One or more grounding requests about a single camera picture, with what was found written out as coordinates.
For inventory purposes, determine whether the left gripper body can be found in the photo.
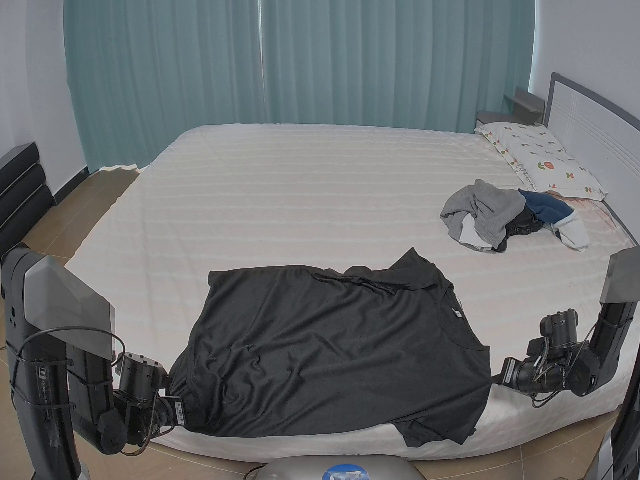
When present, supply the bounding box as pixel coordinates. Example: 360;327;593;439
156;394;189;429

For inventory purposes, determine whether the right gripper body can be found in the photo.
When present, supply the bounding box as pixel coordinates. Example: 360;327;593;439
501;356;544;394

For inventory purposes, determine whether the black T-shirt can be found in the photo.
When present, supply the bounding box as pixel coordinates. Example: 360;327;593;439
169;247;493;448

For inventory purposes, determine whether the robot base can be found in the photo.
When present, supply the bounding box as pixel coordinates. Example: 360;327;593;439
262;458;416;480

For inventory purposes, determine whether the pile of clothes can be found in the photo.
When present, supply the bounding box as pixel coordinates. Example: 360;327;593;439
440;179;591;254

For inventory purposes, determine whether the bed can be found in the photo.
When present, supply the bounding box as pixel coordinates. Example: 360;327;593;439
65;71;640;461

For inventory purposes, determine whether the white printed pillow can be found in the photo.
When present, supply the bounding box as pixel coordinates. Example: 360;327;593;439
474;121;607;201

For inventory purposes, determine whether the grey bedside table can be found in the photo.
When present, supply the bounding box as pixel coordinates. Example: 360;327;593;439
476;86;546;128

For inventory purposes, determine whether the black chest of drawers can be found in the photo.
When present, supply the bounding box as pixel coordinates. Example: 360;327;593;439
0;141;57;259

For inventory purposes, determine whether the blue-green curtain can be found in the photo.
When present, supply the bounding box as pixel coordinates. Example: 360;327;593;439
260;0;536;134
64;0;266;174

